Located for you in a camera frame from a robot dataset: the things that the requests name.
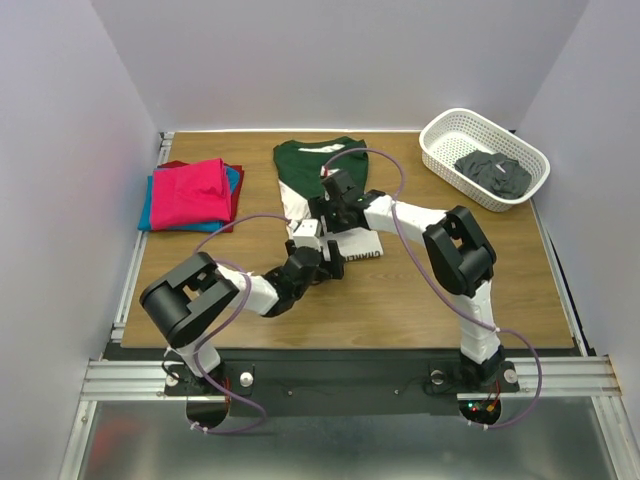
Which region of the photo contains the white and green t-shirt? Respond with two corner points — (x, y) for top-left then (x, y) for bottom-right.
(273, 137), (384, 261)

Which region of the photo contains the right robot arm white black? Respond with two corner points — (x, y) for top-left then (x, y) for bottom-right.
(309, 170), (504, 390)

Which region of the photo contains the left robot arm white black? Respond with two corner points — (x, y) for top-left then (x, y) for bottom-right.
(139, 240), (346, 394)

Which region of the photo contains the dark red folded t-shirt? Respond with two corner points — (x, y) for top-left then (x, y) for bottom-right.
(171, 164), (245, 233)

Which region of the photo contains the pink folded t-shirt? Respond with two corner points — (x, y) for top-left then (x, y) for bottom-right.
(150, 158), (232, 230)

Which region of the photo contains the white perforated laundry basket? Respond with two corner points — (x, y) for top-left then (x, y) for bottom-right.
(419, 108), (551, 212)

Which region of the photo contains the grey t-shirt in basket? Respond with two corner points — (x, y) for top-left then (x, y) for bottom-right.
(454, 150), (532, 200)

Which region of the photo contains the blue folded t-shirt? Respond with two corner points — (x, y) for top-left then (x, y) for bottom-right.
(137, 167), (241, 234)

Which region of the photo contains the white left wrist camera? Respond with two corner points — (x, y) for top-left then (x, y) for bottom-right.
(292, 219), (322, 251)

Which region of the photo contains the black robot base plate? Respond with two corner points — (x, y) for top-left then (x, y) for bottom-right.
(162, 348), (519, 419)

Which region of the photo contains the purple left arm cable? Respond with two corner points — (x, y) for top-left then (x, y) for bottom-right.
(187, 213), (296, 434)

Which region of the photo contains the aluminium frame rail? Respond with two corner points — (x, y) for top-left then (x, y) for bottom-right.
(62, 132), (639, 479)

